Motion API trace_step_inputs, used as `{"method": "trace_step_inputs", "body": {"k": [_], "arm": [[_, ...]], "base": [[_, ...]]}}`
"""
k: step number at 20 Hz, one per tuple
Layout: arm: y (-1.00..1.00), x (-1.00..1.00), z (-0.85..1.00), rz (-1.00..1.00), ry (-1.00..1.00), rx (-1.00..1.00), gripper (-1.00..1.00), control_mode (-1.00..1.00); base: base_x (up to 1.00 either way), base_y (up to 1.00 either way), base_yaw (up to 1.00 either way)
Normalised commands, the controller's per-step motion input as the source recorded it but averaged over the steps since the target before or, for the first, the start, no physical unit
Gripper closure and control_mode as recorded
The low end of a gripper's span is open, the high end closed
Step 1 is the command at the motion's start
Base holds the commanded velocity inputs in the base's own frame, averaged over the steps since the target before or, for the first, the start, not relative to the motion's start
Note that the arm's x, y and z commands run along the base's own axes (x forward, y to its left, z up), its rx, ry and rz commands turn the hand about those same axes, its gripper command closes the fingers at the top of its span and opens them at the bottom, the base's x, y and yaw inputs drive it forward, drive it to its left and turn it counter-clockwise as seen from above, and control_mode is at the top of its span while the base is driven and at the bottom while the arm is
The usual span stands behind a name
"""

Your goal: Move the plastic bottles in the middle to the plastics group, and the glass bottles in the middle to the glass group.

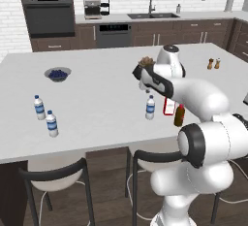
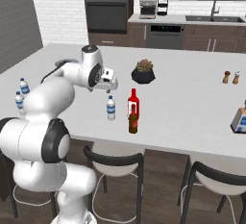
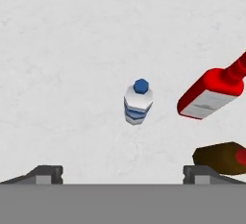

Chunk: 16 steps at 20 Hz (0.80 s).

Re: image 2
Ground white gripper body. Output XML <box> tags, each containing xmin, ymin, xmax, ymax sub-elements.
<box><xmin>96</xmin><ymin>74</ymin><xmax>119</xmax><ymax>94</ymax></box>

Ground plastic water bottle blue label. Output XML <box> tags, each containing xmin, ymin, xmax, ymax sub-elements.
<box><xmin>19</xmin><ymin>77</ymin><xmax>31</xmax><ymax>96</ymax></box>
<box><xmin>14</xmin><ymin>90</ymin><xmax>27</xmax><ymax>116</ymax></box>
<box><xmin>106</xmin><ymin>94</ymin><xmax>116</xmax><ymax>121</ymax></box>

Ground red glass bottle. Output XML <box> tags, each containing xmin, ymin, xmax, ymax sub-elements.
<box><xmin>127</xmin><ymin>87</ymin><xmax>140</xmax><ymax>120</ymax></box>

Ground plant in black pot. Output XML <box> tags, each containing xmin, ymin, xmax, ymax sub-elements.
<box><xmin>131</xmin><ymin>58</ymin><xmax>157</xmax><ymax>85</ymax></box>

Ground brown glass bottle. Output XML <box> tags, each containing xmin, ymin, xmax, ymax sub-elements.
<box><xmin>128</xmin><ymin>103</ymin><xmax>139</xmax><ymax>135</ymax></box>

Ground black dishwasher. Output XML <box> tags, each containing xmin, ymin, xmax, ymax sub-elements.
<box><xmin>146</xmin><ymin>24</ymin><xmax>185</xmax><ymax>50</ymax></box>

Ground brown base cupboards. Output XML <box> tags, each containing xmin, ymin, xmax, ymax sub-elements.
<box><xmin>87</xmin><ymin>21</ymin><xmax>246</xmax><ymax>55</ymax></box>

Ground silver coffee machine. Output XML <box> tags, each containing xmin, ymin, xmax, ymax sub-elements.
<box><xmin>138</xmin><ymin>0</ymin><xmax>158</xmax><ymax>20</ymax></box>

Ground black blender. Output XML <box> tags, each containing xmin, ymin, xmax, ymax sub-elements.
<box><xmin>157</xmin><ymin>0</ymin><xmax>170</xmax><ymax>17</ymax></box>

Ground brown pepper shaker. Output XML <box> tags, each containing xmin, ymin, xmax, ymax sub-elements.
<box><xmin>222</xmin><ymin>70</ymin><xmax>232</xmax><ymax>85</ymax></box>

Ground sink with tap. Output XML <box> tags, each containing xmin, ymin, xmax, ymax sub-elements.
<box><xmin>184</xmin><ymin>0</ymin><xmax>246</xmax><ymax>23</ymax></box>

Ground white topped salt shaker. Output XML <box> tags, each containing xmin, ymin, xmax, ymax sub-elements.
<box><xmin>232</xmin><ymin>71</ymin><xmax>241</xmax><ymax>86</ymax></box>

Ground blue and tan box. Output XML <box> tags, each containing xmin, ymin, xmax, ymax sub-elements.
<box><xmin>230</xmin><ymin>99</ymin><xmax>246</xmax><ymax>135</ymax></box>

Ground black wall oven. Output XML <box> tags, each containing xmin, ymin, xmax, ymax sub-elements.
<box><xmin>84</xmin><ymin>0</ymin><xmax>130</xmax><ymax>36</ymax></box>

